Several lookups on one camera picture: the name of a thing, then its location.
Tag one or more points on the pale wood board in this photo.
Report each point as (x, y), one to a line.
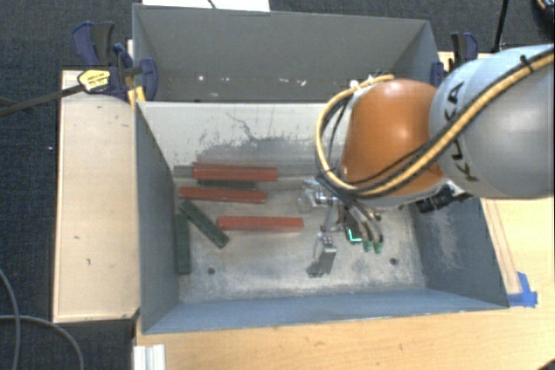
(95, 208)

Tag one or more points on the grey metal bin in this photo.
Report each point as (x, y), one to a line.
(277, 56)

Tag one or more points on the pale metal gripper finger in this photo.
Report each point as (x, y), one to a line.
(326, 262)
(318, 251)

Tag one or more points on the black cylinder on white bracket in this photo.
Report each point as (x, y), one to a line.
(438, 201)

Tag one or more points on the dark green flat block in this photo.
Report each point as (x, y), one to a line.
(183, 247)
(225, 184)
(204, 224)

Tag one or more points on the red-brown flat block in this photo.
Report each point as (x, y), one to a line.
(234, 173)
(260, 223)
(223, 195)

